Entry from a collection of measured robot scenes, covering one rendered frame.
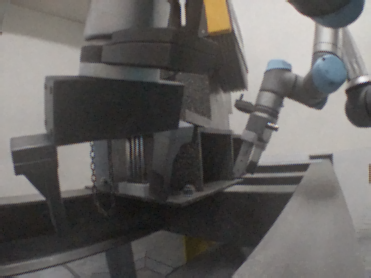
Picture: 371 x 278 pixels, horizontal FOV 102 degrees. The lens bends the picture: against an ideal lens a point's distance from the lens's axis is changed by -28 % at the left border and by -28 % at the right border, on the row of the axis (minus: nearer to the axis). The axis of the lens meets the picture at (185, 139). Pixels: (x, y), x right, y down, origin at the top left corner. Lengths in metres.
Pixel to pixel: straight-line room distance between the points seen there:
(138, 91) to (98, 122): 0.04
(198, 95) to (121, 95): 0.61
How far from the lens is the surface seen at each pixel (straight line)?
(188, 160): 0.65
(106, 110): 0.17
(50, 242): 0.87
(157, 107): 0.20
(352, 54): 0.72
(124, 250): 1.29
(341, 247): 0.30
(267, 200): 0.66
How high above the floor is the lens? 0.79
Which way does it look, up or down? 4 degrees up
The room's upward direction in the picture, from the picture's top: 4 degrees counter-clockwise
